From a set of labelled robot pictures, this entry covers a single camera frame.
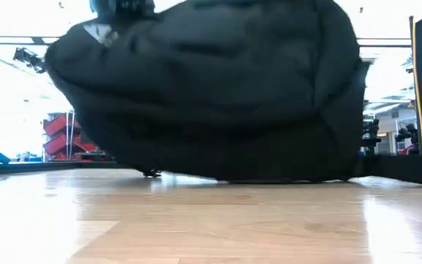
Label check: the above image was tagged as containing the black table frame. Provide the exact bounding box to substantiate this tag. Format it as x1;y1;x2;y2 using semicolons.
0;153;422;187

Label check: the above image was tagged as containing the yellow cable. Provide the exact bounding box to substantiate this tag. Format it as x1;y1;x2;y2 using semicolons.
410;16;422;158

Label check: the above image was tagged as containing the black backpack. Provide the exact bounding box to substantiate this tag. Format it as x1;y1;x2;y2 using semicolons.
44;0;371;183

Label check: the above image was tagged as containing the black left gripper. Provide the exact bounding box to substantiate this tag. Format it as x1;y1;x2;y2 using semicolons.
89;0;157;23

